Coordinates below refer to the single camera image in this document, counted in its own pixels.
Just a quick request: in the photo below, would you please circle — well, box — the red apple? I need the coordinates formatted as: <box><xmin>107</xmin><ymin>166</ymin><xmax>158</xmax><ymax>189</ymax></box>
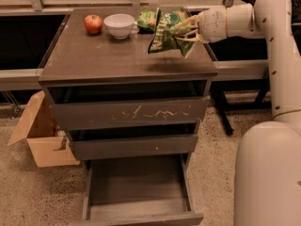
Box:
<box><xmin>84</xmin><ymin>14</ymin><xmax>103</xmax><ymax>34</ymax></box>

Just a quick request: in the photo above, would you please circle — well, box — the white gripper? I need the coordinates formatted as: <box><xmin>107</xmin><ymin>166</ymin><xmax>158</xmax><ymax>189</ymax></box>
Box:
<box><xmin>174</xmin><ymin>8</ymin><xmax>227</xmax><ymax>43</ymax></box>

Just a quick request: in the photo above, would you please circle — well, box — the grey middle drawer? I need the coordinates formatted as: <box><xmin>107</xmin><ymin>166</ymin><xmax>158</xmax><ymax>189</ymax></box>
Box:
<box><xmin>70</xmin><ymin>122</ymin><xmax>198</xmax><ymax>160</ymax></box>

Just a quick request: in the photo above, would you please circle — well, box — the black laptop stand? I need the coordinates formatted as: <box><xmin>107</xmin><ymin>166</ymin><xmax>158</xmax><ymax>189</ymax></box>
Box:
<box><xmin>210</xmin><ymin>0</ymin><xmax>274</xmax><ymax>137</ymax></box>

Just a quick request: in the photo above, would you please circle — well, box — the grey drawer cabinet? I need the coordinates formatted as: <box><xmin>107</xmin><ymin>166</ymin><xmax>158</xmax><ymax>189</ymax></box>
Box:
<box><xmin>38</xmin><ymin>6</ymin><xmax>219</xmax><ymax>226</ymax></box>

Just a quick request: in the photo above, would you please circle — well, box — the grey bottom drawer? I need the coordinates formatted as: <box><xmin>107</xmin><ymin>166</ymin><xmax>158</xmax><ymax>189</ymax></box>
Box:
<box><xmin>82</xmin><ymin>154</ymin><xmax>203</xmax><ymax>226</ymax></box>

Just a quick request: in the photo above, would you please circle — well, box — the white bowl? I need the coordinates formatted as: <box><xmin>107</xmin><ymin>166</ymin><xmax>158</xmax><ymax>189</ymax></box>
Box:
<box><xmin>103</xmin><ymin>14</ymin><xmax>135</xmax><ymax>40</ymax></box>

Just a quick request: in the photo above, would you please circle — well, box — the grey top drawer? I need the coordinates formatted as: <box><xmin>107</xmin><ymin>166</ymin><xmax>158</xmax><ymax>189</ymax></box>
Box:
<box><xmin>49</xmin><ymin>80</ymin><xmax>209</xmax><ymax>130</ymax></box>

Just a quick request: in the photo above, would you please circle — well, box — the green jalapeno chip bag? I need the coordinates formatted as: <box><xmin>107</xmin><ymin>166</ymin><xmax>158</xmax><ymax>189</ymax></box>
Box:
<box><xmin>148</xmin><ymin>8</ymin><xmax>194</xmax><ymax>57</ymax></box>

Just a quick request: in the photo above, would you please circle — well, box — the grey drawer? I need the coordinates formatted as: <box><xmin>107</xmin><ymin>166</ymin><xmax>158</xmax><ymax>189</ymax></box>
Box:
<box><xmin>70</xmin><ymin>122</ymin><xmax>198</xmax><ymax>160</ymax></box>
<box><xmin>82</xmin><ymin>154</ymin><xmax>203</xmax><ymax>226</ymax></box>
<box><xmin>49</xmin><ymin>80</ymin><xmax>209</xmax><ymax>130</ymax></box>

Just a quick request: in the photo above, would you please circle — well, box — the open cardboard box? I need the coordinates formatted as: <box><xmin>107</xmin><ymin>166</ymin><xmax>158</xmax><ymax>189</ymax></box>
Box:
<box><xmin>8</xmin><ymin>91</ymin><xmax>80</xmax><ymax>168</ymax></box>

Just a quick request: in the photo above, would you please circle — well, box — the light green snack bag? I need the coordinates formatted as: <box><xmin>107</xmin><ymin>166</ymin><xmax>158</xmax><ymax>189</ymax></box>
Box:
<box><xmin>137</xmin><ymin>8</ymin><xmax>188</xmax><ymax>33</ymax></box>

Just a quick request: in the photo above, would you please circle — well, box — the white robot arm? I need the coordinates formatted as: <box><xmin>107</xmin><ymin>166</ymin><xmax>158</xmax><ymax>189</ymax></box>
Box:
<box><xmin>173</xmin><ymin>0</ymin><xmax>301</xmax><ymax>226</ymax></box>

